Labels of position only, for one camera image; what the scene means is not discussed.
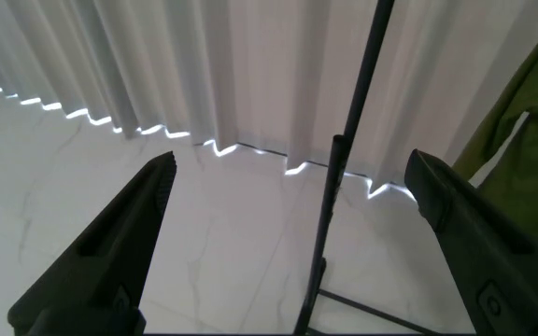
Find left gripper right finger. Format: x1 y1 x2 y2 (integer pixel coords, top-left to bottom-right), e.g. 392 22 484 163
403 148 538 335

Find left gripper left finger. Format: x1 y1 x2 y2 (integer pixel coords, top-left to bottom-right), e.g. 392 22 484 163
7 150 177 335

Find green printed shirt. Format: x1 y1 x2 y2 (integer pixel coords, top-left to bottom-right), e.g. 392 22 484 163
451 8 538 262

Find black clothes rack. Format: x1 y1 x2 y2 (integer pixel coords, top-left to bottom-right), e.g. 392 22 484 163
292 0 438 335

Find white curtain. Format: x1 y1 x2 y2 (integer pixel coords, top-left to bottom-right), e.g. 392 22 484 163
0 0 538 201

